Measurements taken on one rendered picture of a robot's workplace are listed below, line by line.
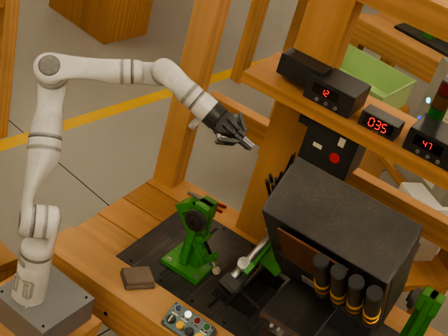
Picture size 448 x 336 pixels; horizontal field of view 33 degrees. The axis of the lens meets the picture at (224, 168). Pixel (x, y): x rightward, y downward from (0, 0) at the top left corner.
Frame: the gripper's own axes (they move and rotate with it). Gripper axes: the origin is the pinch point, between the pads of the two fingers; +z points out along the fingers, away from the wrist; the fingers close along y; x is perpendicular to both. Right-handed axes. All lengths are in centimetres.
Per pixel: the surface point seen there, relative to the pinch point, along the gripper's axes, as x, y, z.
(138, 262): 55, -27, 0
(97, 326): 49, -53, 3
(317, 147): 7.0, 21.1, 18.2
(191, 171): 217, 105, -1
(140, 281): 47, -34, 4
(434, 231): 12, 30, 66
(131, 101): 257, 139, -60
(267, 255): 19.4, -12.6, 27.2
